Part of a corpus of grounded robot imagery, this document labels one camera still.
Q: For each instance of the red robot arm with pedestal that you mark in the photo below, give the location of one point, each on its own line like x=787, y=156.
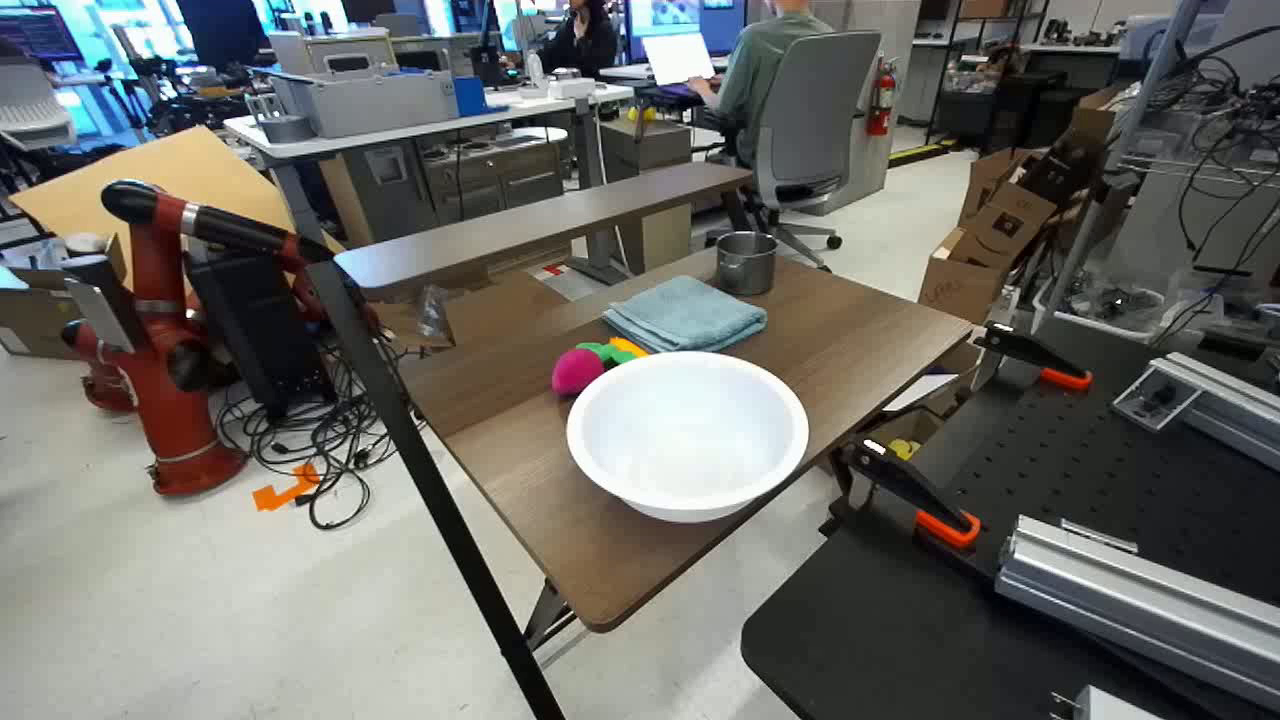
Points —
x=163, y=372

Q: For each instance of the black computer tower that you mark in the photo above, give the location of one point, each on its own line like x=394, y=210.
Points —
x=263, y=332

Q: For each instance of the person in black top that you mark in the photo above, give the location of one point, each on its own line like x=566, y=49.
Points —
x=581, y=40

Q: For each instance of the black tripod pole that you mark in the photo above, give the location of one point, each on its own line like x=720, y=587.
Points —
x=400, y=426

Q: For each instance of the open white laptop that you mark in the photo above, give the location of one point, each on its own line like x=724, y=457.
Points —
x=676, y=59

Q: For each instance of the grey office chair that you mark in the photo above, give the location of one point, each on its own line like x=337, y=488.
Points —
x=805, y=121

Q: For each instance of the white plastic basin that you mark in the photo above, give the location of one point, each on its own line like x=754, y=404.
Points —
x=684, y=432

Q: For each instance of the large flat cardboard sheet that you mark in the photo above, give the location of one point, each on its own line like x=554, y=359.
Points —
x=163, y=182

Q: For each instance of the grey office desk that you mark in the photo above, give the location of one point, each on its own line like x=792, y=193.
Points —
x=400, y=145

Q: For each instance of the long wooden bench shelf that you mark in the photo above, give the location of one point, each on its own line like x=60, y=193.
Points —
x=535, y=225

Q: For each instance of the black perforated breadboard table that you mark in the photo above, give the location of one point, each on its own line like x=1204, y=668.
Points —
x=1065, y=465

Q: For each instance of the grey metal cup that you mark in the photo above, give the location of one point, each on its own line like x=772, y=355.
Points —
x=747, y=266

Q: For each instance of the stacked brown cardboard boxes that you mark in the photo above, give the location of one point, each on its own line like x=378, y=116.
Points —
x=992, y=234

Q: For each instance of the person in green shirt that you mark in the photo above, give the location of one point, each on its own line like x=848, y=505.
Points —
x=749, y=66

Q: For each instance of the large aluminium extrusion bar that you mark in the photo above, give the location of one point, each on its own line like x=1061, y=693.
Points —
x=1133, y=603

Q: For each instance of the orange tape marker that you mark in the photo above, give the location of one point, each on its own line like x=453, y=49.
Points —
x=280, y=492

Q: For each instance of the red fire extinguisher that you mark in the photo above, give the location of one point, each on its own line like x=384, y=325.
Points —
x=880, y=100

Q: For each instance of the aluminium extrusion with black insert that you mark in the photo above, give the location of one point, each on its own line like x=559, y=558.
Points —
x=1215, y=402

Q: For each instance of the white paper sheet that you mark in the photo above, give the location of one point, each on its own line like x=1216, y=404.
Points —
x=922, y=394

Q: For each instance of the pink green yellow plush toy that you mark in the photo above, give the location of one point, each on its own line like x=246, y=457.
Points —
x=573, y=372

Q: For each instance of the light blue folded towel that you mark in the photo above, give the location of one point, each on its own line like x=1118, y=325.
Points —
x=684, y=313

